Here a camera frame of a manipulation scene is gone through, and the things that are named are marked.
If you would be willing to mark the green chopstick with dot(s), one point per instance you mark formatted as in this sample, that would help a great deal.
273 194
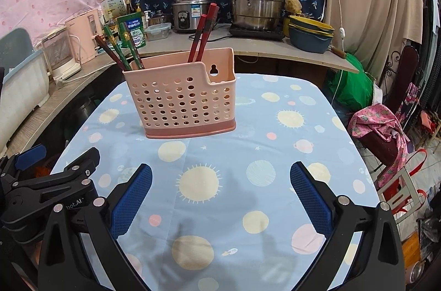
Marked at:
117 46
132 46

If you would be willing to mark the storage bin with blue lid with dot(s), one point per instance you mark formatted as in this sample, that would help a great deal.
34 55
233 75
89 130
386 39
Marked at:
20 87

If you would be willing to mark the yellow oil bottle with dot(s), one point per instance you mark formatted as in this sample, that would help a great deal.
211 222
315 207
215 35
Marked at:
138 10

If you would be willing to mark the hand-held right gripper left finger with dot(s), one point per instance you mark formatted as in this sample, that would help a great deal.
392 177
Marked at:
131 198

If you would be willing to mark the dark red chopstick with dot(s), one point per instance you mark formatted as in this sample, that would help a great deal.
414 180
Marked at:
106 50

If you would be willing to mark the stainless steel steamer pot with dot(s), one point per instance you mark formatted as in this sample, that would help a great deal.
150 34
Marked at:
255 1

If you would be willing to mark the pink printed cloth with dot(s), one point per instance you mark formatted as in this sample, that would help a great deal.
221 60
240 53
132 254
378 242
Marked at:
372 118

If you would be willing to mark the beige curtain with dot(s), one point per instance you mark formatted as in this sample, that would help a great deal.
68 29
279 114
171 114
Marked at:
372 1

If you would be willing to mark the pink electric kettle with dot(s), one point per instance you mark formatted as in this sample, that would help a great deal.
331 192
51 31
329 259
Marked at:
82 39

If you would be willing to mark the clear food container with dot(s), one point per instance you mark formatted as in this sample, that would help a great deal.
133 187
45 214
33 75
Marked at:
156 32

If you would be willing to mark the black induction cooker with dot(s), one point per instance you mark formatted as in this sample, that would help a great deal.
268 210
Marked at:
262 34

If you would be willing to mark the green tin can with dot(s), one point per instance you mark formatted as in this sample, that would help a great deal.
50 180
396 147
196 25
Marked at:
136 34

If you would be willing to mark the blue dotted tablecloth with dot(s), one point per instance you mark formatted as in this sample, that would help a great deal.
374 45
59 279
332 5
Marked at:
224 146

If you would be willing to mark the yellow bowl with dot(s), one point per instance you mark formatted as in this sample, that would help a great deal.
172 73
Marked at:
327 32
310 23

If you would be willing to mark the pink perforated utensil holder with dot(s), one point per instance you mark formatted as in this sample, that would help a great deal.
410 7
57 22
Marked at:
189 132

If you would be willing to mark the silver rice cooker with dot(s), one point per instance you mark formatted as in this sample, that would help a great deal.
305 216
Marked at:
187 15

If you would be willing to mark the blue bowl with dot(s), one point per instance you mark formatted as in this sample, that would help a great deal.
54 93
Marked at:
310 43

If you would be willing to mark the white chair frame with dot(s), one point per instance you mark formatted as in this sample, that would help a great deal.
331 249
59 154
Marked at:
406 180

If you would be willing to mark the dark sauce bottle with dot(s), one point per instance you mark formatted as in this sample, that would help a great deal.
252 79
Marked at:
129 6

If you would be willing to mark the white pump bottle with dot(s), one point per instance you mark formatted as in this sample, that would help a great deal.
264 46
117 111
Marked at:
148 19

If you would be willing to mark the white carton box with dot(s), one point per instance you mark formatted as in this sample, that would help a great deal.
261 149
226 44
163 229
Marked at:
113 6

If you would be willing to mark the dark red chair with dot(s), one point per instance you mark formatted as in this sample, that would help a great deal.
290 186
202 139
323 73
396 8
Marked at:
379 146

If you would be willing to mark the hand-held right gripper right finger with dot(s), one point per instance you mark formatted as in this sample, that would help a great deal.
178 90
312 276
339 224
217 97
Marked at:
310 198

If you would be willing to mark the green plastic bag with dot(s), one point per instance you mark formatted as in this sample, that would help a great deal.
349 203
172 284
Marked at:
351 87

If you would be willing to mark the brown loofah sponge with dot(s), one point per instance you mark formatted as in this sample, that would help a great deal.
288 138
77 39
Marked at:
293 5

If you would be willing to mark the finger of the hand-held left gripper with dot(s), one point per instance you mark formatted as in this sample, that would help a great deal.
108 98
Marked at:
31 156
79 165

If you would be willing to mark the small steel pot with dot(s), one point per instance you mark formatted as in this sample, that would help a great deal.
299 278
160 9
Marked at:
160 17

